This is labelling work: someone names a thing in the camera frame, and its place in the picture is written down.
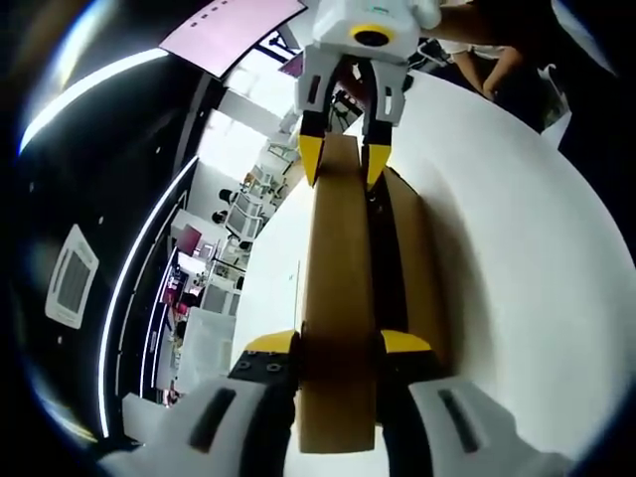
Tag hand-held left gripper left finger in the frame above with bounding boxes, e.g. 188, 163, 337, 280
97, 330, 302, 477

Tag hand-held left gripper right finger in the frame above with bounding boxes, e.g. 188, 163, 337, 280
379, 330, 568, 477

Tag brown cardboard shoe box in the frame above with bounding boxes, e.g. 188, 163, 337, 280
296, 132, 468, 454

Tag frosted partition panel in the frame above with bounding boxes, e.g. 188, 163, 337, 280
181, 307, 238, 394

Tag curved ceiling light strip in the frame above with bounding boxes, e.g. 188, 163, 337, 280
97, 155, 201, 439

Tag white office chair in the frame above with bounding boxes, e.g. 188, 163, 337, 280
226, 191, 264, 240

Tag straight ceiling light strip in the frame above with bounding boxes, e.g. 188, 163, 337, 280
18, 48, 168, 153

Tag ceiling air conditioner vent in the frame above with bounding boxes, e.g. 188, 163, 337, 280
44, 223, 101, 330

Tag large wall screen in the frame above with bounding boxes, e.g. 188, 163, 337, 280
158, 0, 308, 80

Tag red wall display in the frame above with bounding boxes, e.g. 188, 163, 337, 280
181, 224, 203, 254

